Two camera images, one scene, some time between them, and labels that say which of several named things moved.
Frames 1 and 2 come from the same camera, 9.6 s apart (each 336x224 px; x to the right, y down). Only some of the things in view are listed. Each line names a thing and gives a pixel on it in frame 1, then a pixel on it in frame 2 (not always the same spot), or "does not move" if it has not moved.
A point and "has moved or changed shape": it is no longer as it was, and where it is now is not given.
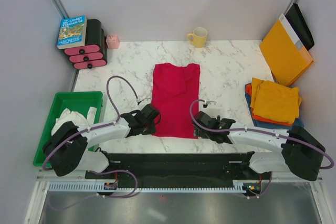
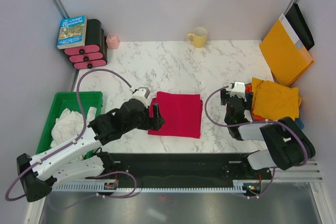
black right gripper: x=200 y=134 to x=248 y=105
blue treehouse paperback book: x=72 y=32 does not move
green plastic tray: x=77 y=102 does not move
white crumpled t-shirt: x=67 y=116 does not move
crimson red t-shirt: x=175 y=89 has moved or changed shape
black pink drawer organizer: x=94 y=53 does not move
